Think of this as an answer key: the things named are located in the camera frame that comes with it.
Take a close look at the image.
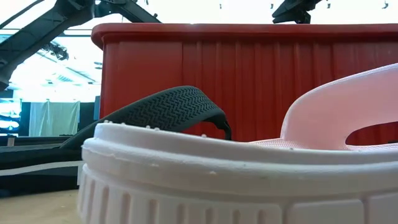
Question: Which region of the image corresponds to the black flip flop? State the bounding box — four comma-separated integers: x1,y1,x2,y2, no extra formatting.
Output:
60,85,233,150

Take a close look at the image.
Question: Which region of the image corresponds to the pink slide sandal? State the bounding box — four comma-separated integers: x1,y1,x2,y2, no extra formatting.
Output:
76,63,398,224

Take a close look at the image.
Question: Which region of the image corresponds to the red plastic bin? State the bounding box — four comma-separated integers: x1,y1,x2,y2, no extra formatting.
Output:
91,22,398,144

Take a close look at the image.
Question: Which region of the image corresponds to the white curtain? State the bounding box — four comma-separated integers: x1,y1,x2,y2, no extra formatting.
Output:
29,100,81,138

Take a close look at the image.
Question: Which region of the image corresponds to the black aluminium table frame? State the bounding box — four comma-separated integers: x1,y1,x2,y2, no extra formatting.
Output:
0,136,85,198

